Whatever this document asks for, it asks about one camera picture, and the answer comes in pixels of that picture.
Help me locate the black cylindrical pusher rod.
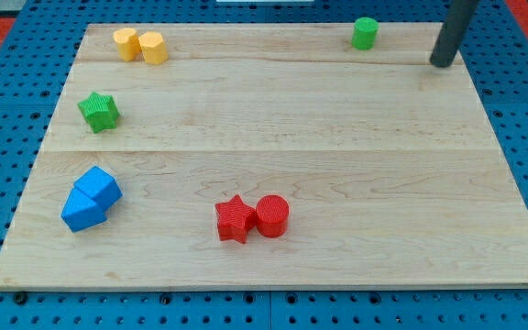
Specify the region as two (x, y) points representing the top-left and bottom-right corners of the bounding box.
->
(430, 0), (479, 68)

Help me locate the light wooden board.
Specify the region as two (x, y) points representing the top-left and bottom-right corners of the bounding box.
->
(0, 23), (528, 292)

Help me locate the green cylinder block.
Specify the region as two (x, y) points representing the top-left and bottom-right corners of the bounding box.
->
(351, 17), (379, 50)

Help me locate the green star block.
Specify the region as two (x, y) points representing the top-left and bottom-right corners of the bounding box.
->
(77, 92), (120, 134)

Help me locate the yellow hexagon block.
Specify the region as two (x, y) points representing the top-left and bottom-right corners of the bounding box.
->
(138, 31), (169, 65)

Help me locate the blue triangle block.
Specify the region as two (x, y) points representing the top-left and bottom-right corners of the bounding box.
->
(60, 188), (106, 232)

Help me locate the blue cube block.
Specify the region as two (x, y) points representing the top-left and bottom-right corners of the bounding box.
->
(74, 166), (123, 211)

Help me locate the red star block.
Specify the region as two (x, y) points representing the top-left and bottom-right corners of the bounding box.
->
(214, 194), (257, 244)

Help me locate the red cylinder block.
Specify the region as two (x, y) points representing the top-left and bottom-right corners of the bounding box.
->
(256, 194), (290, 238)

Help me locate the yellow heart block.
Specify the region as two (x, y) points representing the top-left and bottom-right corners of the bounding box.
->
(113, 27), (141, 61)

